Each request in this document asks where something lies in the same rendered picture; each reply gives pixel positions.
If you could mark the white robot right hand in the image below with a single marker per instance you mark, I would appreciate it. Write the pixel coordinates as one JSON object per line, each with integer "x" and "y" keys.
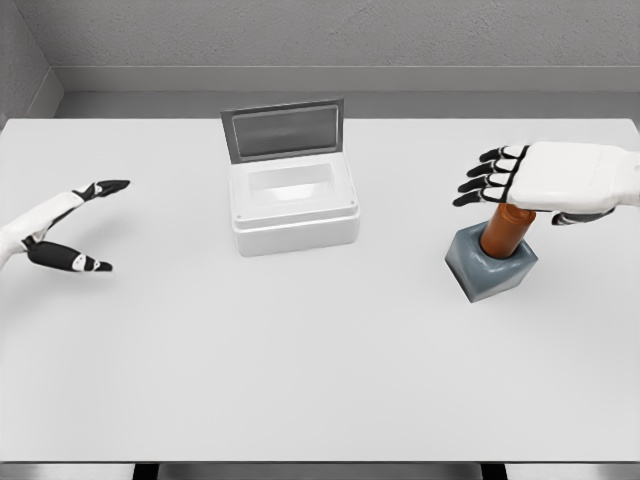
{"x": 565, "y": 175}

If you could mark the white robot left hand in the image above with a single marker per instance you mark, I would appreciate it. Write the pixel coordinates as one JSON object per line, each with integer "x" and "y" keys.
{"x": 50, "y": 212}

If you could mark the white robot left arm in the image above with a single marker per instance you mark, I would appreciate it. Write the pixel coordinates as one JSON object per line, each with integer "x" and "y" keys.
{"x": 6, "y": 245}

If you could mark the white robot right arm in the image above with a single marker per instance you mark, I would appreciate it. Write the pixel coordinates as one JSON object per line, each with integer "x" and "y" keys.
{"x": 631, "y": 177}

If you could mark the brown cylindrical bottle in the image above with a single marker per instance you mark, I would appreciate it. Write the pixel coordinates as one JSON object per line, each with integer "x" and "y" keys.
{"x": 502, "y": 232}

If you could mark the grey-blue square holder block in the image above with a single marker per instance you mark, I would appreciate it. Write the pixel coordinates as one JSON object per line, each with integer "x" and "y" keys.
{"x": 495, "y": 280}

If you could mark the white rectangular storage box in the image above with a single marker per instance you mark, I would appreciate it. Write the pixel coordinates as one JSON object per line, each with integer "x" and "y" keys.
{"x": 295, "y": 225}

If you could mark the grey hinged box lid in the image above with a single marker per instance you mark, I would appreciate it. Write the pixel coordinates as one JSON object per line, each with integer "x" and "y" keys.
{"x": 285, "y": 129}

